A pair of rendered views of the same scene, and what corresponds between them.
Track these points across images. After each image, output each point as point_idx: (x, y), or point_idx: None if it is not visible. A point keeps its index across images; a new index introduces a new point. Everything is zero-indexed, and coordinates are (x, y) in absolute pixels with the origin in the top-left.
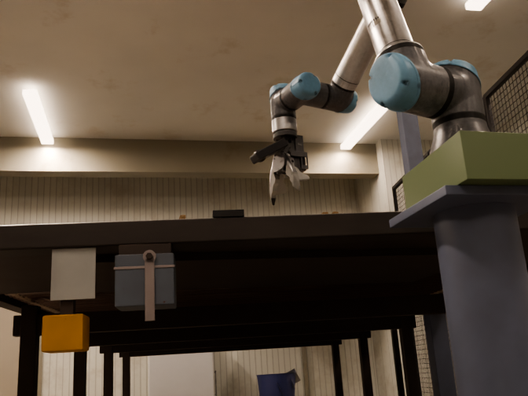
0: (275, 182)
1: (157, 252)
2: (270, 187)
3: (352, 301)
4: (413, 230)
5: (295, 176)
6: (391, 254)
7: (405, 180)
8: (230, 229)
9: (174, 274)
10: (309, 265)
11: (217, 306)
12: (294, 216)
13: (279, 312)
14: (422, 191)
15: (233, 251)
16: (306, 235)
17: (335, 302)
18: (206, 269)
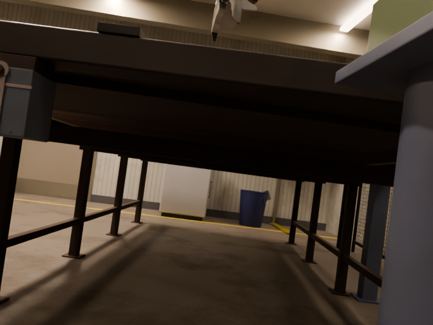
0: (218, 12)
1: (17, 66)
2: (213, 19)
3: (302, 159)
4: (372, 95)
5: (236, 3)
6: (341, 123)
7: (375, 8)
8: (117, 51)
9: (29, 99)
10: (245, 118)
11: (176, 141)
12: (207, 48)
13: (231, 157)
14: (401, 24)
15: (147, 86)
16: (219, 77)
17: (286, 157)
18: (129, 102)
